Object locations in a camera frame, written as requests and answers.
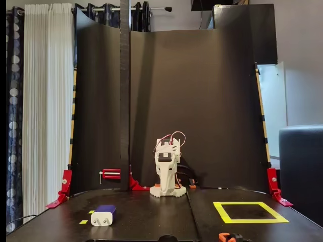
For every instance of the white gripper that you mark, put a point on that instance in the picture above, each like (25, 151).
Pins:
(165, 174)

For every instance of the blue white charger plug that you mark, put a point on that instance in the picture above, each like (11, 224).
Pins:
(102, 219)

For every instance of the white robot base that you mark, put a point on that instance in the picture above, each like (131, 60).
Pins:
(155, 192)

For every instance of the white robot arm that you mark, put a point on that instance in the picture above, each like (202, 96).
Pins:
(176, 148)

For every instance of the orange black spring clamp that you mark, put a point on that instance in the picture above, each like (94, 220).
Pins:
(157, 185)
(193, 186)
(223, 237)

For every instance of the red screw clamp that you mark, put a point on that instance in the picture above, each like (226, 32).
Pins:
(112, 174)

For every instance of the black curved backdrop sheet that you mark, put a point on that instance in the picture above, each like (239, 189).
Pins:
(202, 100)

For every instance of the yellow tape square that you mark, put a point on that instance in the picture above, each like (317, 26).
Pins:
(252, 221)

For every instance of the black upright pole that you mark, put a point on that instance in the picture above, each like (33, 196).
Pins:
(125, 100)

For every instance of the yellow black folding ruler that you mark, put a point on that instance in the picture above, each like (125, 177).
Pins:
(73, 113)
(262, 113)

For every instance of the dark blue ottoman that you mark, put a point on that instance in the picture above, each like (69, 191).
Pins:
(302, 164)

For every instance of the white pleated curtain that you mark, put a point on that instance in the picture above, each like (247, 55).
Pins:
(48, 100)

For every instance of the dark grommet curtain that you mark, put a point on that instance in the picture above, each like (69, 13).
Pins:
(138, 20)

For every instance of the dark circle patterned curtain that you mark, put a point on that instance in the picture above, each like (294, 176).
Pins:
(15, 100)

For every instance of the silver curtain rod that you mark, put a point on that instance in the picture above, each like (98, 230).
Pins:
(157, 9)

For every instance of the red pole foot bracket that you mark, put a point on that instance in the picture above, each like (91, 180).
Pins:
(137, 186)

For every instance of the red corner bracket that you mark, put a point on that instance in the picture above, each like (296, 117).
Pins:
(63, 189)
(275, 186)

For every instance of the dark wall mounted object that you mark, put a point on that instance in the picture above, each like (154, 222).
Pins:
(209, 5)

